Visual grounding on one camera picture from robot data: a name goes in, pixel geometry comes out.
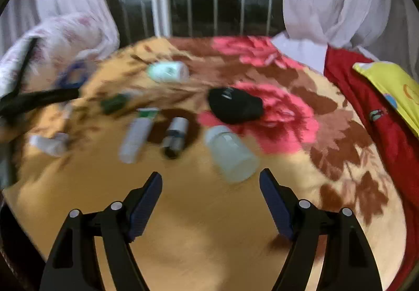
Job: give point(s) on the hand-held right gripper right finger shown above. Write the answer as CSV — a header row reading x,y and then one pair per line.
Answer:
x,y
276,206

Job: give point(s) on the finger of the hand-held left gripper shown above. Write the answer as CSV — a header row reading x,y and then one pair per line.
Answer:
x,y
24,61
42,97

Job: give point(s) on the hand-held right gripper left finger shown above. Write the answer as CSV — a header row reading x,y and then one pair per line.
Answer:
x,y
147,206

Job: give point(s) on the small white bottle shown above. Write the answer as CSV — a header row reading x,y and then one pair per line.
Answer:
x,y
49,144

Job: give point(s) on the translucent plastic cup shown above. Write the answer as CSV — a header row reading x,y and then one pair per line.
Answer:
x,y
232,155

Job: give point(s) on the white tube with green cap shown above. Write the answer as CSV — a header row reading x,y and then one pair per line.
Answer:
x,y
136,138

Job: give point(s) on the small grey bottle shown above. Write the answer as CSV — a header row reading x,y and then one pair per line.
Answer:
x,y
175,140

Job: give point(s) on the small green packet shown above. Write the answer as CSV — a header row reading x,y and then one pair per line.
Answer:
x,y
114,103

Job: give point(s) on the black cloth cap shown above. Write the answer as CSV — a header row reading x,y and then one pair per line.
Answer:
x,y
235,107

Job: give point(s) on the white jar with green label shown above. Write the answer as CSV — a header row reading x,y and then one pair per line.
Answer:
x,y
167,71

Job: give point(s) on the white floral quilt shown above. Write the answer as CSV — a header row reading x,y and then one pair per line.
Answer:
x,y
59,35

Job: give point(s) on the yellow floral blanket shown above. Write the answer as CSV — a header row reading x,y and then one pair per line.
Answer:
x,y
203,245

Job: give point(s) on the red cloth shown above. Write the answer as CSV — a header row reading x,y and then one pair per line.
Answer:
x,y
356,91

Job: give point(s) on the yellow printed pillow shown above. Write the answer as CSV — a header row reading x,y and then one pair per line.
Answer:
x,y
396,88

